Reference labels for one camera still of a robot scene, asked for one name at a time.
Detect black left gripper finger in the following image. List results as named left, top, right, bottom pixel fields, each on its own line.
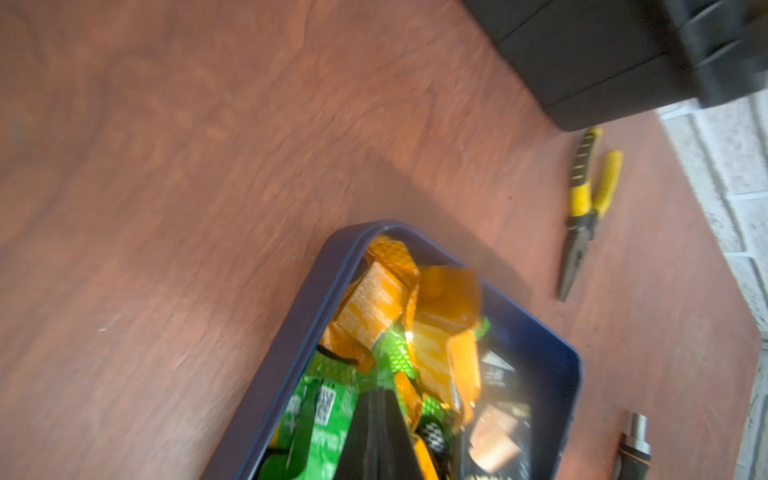
left=334, top=388, right=423, bottom=480

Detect dark blue storage box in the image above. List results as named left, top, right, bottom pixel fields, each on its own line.
left=203, top=221, right=582, bottom=479

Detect black screwdriver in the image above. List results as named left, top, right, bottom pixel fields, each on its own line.
left=611, top=412, right=652, bottom=480

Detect yellow black pliers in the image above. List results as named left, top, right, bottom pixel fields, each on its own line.
left=557, top=126, right=624, bottom=302

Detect black plastic toolbox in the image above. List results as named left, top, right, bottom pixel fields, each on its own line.
left=464, top=0, right=767, bottom=131

